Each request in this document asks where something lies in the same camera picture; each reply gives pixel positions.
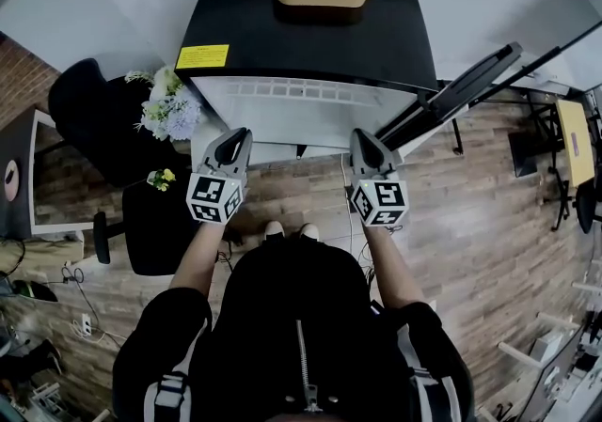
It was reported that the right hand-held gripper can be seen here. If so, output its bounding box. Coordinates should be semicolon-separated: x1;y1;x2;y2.
346;128;410;227

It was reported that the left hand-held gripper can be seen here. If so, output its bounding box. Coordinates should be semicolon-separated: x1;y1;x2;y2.
185;127;255;227

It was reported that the white fridge shelf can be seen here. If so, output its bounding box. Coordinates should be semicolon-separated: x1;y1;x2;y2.
190;76;419;168

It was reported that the person's right forearm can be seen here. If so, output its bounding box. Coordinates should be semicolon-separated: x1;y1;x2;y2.
363;222;427;311

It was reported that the person's left forearm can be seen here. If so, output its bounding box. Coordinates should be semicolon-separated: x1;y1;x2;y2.
167;220;228;305

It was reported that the small yellow flower pot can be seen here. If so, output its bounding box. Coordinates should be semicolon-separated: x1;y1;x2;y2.
146;167;178;193

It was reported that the pale artificial flower bouquet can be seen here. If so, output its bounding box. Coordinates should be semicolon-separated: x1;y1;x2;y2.
123;64;204;143

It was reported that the black round side table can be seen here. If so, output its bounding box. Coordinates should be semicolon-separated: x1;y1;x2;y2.
121;174;228;277

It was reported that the black armchair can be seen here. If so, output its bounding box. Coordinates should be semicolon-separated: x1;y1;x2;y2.
47;57;190;188

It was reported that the black flat floor panel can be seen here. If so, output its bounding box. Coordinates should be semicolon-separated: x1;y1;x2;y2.
508;130;539;179

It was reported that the black cylinder roller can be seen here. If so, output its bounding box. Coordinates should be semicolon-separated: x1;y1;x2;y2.
92;210;112;266

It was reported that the person's black jacket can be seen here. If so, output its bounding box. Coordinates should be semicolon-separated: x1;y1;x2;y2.
111;233;475;422

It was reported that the black tripod stand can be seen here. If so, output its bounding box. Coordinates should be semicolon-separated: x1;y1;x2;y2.
486;19;602;98

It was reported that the white framed dark table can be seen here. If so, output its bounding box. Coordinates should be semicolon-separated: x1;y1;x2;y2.
0;106;95;241

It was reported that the yellow topped desk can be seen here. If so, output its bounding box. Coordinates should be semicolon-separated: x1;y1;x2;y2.
555;99;595;190

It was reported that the round pink plate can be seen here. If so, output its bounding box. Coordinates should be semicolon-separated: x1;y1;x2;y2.
3;160;23;202

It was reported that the black office chair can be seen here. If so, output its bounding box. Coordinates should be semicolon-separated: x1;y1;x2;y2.
549;178;602;236

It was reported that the white power strip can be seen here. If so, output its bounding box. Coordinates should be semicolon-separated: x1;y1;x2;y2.
70;312;107;344

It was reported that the black floor cable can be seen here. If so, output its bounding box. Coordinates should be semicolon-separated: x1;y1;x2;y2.
59;262;127;349

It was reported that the light wooden frame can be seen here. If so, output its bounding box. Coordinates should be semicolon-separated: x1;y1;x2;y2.
497;281;602;416

